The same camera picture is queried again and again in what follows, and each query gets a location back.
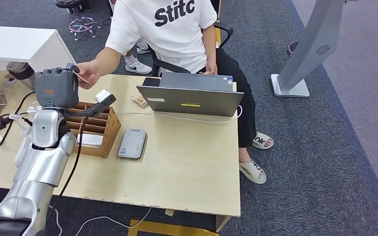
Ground person's left hand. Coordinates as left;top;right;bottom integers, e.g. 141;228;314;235
203;59;219;75

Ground person's right hand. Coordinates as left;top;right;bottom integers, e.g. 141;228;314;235
75;61;101;89

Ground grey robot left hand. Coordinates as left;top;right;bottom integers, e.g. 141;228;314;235
35;63;81;109

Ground tan patterned key card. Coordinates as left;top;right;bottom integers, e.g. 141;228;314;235
74;71;91;85

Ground patterned card stack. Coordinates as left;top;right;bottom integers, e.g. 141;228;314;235
132;93;149;108

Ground seated person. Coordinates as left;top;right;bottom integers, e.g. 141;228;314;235
75;0;275;185

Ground wooden card organizer box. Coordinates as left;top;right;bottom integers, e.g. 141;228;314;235
63;101;122;159

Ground white card roll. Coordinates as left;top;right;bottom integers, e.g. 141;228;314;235
77;133;104;148

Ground grey card reader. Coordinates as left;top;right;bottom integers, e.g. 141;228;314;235
118;128;148;161

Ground grey laptop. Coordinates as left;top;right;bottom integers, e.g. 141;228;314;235
136;72;245;118

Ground black office chair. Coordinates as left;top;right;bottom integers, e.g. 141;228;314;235
150;0;234;78

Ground stool with purple base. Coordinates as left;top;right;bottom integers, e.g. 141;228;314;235
54;0;101;42

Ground white cabinet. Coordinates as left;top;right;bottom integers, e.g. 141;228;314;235
0;25;77;74

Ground black phone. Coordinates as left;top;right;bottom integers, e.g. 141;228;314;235
142;77;161;88

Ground white power strip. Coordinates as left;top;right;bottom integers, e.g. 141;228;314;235
15;128;35;165

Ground round purple base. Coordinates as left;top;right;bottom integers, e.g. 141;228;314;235
287;41;300;57

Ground beige slide sandal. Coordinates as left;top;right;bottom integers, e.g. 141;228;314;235
239;160;267;185
252;131;275;150

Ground grey kiosk stand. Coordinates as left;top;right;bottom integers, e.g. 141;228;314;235
270;0;361;98

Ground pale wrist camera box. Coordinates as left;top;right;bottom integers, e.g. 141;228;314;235
94;88;112;104

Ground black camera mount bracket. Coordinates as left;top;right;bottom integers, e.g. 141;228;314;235
65;93;117;118

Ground black power cable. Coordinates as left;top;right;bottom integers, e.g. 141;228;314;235
0;91;36;147

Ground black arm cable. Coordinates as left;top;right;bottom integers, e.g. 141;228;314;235
45;117;89;222

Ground white floor cable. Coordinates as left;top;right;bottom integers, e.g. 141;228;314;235
0;185;152;236

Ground yellow floor frame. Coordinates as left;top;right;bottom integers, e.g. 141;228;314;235
127;220;219;236

